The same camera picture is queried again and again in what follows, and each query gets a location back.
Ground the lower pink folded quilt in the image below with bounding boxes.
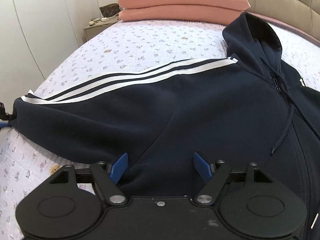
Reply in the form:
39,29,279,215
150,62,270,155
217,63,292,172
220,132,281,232
119,5,242,25

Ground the brown patterned bag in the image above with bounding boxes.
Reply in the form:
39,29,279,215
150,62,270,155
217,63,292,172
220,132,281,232
99,3,121,17

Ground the navy striped zip hoodie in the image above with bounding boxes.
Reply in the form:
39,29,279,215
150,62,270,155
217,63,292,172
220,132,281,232
10,13,319,239

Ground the floral quilted bed cover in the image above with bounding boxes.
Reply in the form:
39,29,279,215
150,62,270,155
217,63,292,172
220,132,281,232
1,13,319,239

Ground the white wardrobe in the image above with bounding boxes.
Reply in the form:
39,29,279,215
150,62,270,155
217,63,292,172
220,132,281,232
0,0,136,106

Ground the beige padded headboard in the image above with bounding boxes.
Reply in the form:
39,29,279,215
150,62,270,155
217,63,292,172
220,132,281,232
248,0,319,40

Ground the beige bedside table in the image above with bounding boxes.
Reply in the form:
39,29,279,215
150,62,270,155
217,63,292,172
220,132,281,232
84,17,119,41

